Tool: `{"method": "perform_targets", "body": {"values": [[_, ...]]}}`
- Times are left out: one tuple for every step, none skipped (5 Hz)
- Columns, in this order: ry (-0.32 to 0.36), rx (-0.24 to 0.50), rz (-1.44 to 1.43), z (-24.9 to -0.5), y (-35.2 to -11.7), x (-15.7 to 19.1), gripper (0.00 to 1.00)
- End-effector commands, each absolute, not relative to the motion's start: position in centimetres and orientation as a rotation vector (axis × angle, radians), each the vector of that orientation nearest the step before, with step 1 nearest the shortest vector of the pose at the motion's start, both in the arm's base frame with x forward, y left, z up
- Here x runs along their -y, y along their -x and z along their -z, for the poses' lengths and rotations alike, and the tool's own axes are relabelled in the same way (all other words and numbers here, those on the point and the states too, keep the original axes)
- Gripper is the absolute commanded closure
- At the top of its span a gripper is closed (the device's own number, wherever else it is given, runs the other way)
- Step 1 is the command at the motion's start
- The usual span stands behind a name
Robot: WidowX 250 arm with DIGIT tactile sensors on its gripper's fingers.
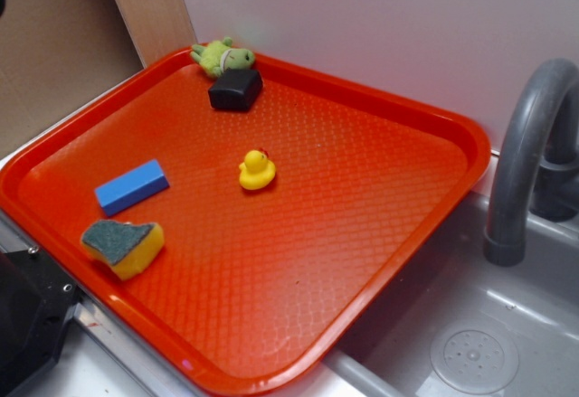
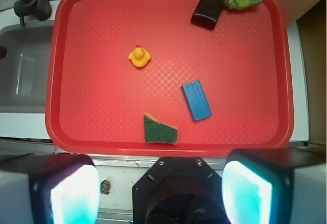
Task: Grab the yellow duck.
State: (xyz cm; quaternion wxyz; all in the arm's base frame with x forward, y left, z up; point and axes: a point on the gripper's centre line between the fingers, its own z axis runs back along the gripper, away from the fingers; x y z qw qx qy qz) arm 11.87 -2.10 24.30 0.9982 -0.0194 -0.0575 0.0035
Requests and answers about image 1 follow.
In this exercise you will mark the blue rectangular block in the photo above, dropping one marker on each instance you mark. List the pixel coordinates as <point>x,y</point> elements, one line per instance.
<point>131,188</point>

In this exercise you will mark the grey plastic faucet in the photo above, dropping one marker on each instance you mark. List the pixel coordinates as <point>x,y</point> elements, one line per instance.
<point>537,170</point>

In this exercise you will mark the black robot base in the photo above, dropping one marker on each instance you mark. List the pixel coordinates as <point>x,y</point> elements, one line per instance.
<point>38,300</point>

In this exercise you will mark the black rectangular block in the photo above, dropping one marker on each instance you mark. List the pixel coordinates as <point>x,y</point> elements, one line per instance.
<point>236,90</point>

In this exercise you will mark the green plush frog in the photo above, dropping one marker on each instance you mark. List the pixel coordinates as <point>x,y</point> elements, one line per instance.
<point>219,56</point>

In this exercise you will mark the yellow green scrub sponge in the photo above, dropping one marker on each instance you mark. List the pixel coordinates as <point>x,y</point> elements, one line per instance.
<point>127,249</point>

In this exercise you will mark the red plastic tray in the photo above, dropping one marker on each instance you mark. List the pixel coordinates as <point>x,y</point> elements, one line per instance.
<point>252,288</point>

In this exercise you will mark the grey plastic sink basin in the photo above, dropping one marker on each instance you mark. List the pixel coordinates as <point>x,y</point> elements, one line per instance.
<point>452,324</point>

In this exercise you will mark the wooden board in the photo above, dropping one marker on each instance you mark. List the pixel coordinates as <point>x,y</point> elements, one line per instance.
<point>157,27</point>

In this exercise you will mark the yellow rubber duck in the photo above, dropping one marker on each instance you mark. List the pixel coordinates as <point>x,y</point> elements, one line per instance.
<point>256,170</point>

